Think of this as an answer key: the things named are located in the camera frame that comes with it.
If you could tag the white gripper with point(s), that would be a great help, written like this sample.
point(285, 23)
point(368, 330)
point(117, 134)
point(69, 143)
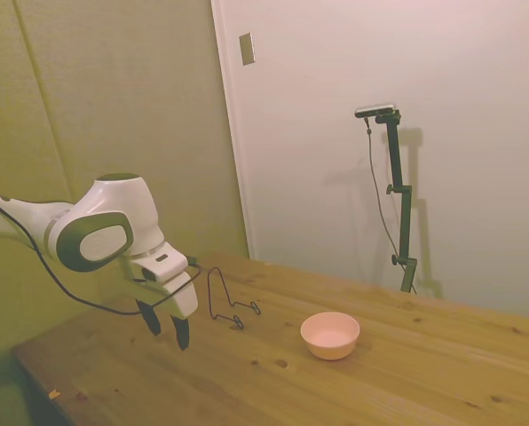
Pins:
point(182, 297)

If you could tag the pink plastic bowl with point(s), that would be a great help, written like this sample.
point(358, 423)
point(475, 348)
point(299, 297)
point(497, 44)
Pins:
point(331, 346)

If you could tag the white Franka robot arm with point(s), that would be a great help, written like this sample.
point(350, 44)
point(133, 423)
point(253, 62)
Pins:
point(113, 199)

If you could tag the black jointed camera stand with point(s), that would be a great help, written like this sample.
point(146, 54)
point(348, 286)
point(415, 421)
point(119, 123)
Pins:
point(397, 168)

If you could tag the grey wall switch plate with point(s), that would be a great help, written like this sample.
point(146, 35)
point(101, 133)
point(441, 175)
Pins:
point(247, 49)

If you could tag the grey exterior camera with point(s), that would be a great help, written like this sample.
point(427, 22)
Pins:
point(374, 110)

